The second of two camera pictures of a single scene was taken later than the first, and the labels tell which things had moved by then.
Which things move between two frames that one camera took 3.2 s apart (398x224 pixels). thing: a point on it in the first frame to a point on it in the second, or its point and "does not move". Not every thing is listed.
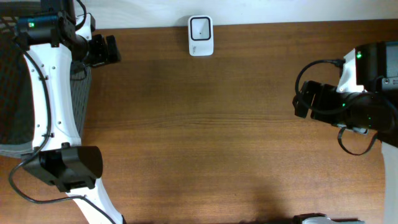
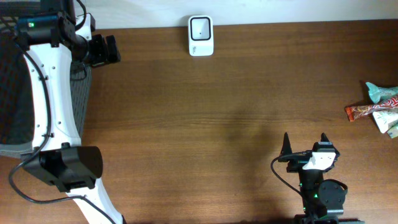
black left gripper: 103,56 does not move
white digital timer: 201,35 does not move
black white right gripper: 315,101 to 297,166
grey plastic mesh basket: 17,129 does not move
